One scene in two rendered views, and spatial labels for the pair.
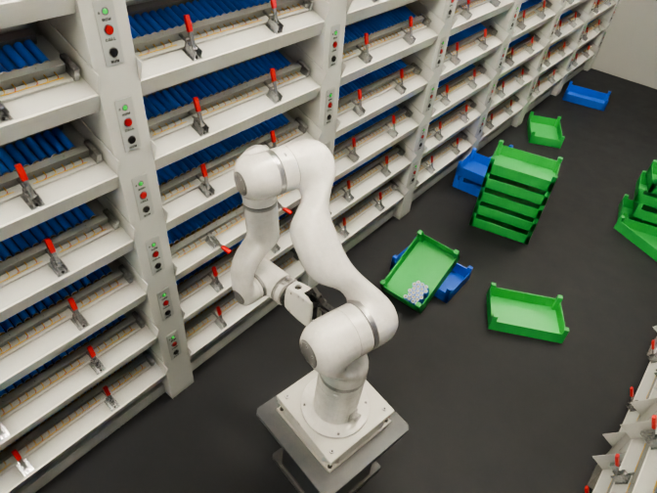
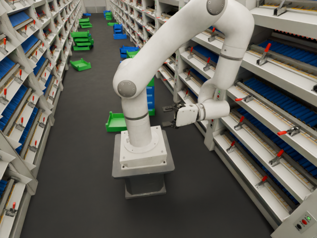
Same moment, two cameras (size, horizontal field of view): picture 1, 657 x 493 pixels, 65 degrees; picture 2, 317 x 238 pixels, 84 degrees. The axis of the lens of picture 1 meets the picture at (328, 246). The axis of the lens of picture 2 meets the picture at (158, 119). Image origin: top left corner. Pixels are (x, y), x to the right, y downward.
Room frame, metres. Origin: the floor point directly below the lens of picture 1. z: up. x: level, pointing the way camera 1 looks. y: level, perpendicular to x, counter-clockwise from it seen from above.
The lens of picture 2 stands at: (1.24, -0.56, 1.03)
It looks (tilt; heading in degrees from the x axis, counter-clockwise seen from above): 37 degrees down; 126
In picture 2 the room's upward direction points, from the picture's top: straight up
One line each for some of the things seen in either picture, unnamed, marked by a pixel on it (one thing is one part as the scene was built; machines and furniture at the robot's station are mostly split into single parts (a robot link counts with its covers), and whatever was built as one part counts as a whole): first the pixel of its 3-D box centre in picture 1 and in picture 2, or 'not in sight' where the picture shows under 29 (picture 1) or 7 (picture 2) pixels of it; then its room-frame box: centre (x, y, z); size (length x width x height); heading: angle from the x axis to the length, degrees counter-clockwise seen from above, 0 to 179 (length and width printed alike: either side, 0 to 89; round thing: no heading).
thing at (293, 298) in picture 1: (301, 302); (186, 114); (0.95, 0.06, 0.54); 0.11 x 0.07 x 0.10; 51
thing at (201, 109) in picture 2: (285, 290); (198, 112); (0.99, 0.11, 0.55); 0.08 x 0.03 x 0.09; 141
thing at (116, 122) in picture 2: not in sight; (124, 120); (0.25, 0.28, 0.04); 0.30 x 0.20 x 0.08; 38
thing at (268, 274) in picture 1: (265, 277); (213, 109); (1.04, 0.17, 0.54); 0.13 x 0.09 x 0.08; 51
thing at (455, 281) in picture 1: (430, 268); not in sight; (1.68, -0.47, 0.04); 0.30 x 0.20 x 0.08; 53
